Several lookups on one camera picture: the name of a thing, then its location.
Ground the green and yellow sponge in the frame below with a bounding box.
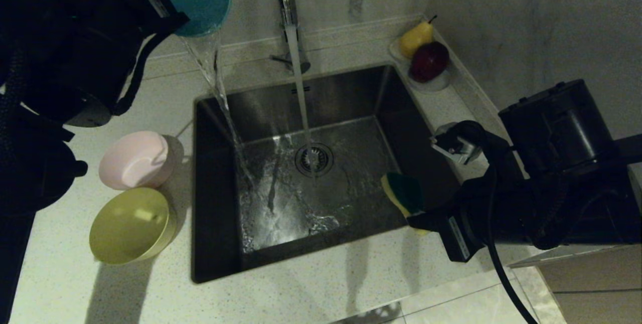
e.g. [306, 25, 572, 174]
[380, 172, 432, 236]

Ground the stainless steel sink basin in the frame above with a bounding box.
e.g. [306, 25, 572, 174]
[191, 66, 473, 283]

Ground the beige wooden cabinet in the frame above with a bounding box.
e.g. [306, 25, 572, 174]
[509, 244, 642, 324]

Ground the round metal drain strainer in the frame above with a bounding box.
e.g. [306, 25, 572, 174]
[295, 143, 335, 179]

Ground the small white dish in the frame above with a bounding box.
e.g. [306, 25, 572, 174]
[389, 38, 451, 93]

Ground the running water stream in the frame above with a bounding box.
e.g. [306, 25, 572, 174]
[286, 26, 322, 179]

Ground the pink plastic bowl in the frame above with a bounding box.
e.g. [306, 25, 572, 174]
[99, 131, 184, 190]

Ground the dark red apple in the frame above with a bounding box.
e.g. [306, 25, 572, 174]
[410, 42, 450, 83]

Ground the yellow pear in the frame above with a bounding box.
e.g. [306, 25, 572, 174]
[399, 16, 436, 59]

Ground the yellow plastic bowl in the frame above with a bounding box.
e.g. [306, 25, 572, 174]
[89, 187, 177, 265]

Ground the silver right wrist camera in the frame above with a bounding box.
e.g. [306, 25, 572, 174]
[430, 122, 483, 165]

